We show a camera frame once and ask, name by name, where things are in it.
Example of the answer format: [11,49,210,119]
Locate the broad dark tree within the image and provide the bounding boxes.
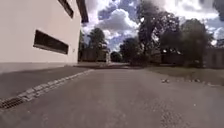
[179,18,215,68]

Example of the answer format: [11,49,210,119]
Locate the row of grey setts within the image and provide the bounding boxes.
[0,68,95,111]

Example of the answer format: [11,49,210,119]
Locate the tall dark tree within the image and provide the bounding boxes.
[135,0,181,66]

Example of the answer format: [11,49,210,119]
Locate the round green tree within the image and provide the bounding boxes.
[87,27,110,63]

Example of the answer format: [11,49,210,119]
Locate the drain grate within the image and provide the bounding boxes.
[0,96,25,110]

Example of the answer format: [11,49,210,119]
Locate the grey asphalt road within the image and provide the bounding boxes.
[0,66,224,128]

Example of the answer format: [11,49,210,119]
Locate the dark paved strip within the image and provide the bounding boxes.
[0,65,90,101]

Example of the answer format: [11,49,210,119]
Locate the white building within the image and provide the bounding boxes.
[0,0,90,75]

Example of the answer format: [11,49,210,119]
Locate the group of dark trees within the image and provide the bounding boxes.
[110,36,143,65]

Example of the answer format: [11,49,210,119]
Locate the low brown building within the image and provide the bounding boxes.
[79,48,111,64]

